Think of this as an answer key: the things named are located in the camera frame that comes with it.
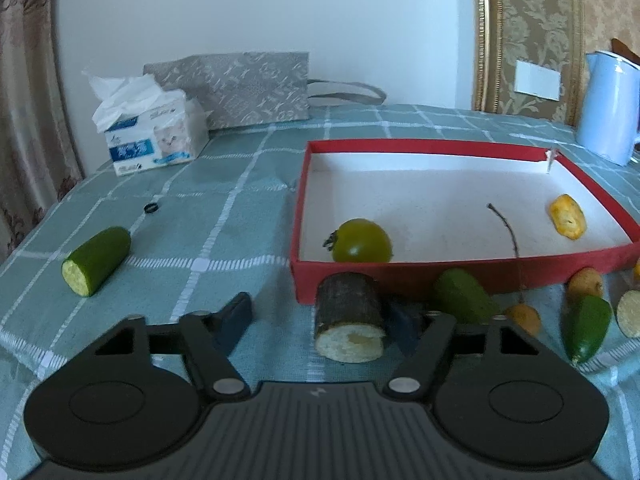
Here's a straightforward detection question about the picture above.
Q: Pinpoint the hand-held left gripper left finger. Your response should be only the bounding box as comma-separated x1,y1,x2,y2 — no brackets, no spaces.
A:
92,292,253,403

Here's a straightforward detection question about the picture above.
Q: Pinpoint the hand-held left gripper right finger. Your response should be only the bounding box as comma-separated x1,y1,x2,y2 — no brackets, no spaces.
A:
382,299,543,403

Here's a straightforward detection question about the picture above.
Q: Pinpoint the green cucumber piece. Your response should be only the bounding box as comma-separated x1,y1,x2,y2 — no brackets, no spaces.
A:
432,267,501,325
61,226,132,297

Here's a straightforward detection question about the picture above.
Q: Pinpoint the brown loquat with long stem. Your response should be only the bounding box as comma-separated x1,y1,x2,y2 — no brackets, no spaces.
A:
487,203,542,337

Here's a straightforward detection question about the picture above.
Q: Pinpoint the red shallow cardboard box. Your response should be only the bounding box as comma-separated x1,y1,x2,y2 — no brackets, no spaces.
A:
290,139,640,305

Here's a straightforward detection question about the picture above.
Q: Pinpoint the green pepper tip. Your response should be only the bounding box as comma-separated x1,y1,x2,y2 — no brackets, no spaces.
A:
560,295,613,365

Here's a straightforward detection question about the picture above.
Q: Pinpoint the green checked tablecloth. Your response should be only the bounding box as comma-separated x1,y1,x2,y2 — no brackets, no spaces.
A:
0,104,640,480

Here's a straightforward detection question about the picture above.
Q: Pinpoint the green tomato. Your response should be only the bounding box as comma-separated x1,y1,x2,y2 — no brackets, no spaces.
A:
322,218,394,264

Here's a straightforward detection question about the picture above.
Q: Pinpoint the short yellow corn piece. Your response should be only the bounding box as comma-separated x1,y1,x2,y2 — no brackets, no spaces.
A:
548,194,587,239

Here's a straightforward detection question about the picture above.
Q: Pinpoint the white tissue pack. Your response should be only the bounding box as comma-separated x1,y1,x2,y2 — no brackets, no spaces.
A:
81,74,210,177

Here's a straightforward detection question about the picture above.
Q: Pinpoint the grey patterned bag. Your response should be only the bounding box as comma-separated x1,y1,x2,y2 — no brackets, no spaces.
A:
143,51,387,131

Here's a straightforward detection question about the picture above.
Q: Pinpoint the patterned curtain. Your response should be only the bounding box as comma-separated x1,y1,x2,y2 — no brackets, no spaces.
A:
0,0,84,263

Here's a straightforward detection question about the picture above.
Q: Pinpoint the light blue kettle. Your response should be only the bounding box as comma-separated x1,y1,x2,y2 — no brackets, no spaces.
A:
576,51,640,167

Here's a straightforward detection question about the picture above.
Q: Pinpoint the brown wooden headboard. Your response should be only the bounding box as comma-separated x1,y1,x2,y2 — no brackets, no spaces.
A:
611,38,640,64

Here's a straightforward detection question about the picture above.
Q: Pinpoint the white wall plate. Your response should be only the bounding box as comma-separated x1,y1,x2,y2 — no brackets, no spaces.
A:
515,60,562,100

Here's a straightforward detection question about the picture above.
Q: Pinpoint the gold picture frame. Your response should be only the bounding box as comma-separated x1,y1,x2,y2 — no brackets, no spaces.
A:
472,0,502,113

